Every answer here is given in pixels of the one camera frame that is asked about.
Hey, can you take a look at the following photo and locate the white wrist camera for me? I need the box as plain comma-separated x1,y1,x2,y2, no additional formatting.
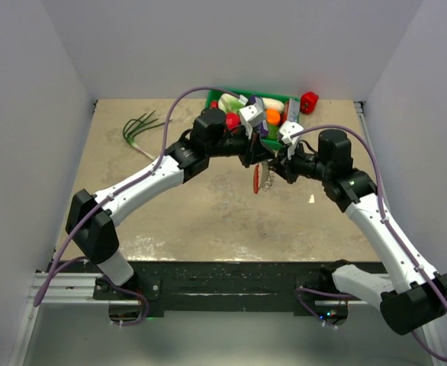
238,96,269,134
278,120,304,159

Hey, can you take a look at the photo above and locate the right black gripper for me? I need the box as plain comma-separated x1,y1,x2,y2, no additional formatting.
265,139,330,185

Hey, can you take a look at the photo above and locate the green plastic bin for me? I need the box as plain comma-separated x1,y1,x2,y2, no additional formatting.
205,89,300,150

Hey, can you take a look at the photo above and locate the red grey box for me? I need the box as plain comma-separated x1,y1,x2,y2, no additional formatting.
282,98,300,123

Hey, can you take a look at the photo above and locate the white green cabbage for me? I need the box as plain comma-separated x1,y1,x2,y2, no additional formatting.
217,93,248,114

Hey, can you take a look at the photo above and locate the purple white box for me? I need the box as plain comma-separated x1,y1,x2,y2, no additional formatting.
247,94,268,138

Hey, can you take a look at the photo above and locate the red apple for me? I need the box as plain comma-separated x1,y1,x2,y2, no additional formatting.
226,112,240,130

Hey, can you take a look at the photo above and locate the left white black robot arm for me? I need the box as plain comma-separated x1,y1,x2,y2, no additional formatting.
66,106,274,299

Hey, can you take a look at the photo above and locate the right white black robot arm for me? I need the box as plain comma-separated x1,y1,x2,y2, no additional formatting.
271,124,447,336

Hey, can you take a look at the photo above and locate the red bell pepper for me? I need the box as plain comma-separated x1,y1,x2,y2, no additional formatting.
300,91,320,114

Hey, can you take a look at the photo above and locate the orange fruit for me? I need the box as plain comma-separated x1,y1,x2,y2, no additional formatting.
265,109,281,126

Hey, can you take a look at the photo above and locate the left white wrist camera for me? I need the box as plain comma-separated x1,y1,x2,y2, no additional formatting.
238,96,269,134

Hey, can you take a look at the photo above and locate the white radish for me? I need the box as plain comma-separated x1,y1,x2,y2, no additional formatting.
262,98,285,114

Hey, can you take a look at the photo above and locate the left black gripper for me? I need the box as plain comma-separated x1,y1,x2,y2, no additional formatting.
208,125,274,171

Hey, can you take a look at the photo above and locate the green spring onion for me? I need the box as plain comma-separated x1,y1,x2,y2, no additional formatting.
122,111,165,160

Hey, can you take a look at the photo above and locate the green vegetable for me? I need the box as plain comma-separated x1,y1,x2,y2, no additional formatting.
266,124,279,141

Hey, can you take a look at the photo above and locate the black base frame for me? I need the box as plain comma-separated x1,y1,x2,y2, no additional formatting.
56,258,394,321

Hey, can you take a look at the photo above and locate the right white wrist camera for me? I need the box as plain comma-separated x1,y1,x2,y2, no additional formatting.
278,120,304,159

